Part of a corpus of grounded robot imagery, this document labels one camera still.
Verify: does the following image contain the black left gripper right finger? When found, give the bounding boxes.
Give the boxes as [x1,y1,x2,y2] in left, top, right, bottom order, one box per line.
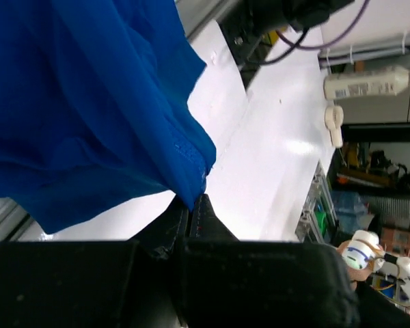
[182,195,360,327]

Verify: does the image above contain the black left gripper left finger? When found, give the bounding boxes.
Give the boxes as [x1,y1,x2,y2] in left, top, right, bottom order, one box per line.
[0,199,189,327]

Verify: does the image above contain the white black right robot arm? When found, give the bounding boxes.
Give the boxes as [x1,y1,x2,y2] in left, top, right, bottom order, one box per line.
[247,0,353,33]

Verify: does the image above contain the white plastic bottle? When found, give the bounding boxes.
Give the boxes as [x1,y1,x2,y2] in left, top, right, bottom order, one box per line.
[323,66,410,100]

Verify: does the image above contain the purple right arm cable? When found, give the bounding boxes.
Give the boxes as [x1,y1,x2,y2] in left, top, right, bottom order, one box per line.
[259,0,372,66]

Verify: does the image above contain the white toy robot figure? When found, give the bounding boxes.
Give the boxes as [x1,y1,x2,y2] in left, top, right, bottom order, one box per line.
[341,230,410,308]

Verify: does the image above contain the blue white red jacket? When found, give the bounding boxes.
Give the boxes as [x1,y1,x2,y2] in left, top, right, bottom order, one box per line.
[0,1,216,234]

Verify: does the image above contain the cream plastic clip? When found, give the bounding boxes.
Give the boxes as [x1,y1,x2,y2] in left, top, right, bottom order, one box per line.
[324,106,344,148]

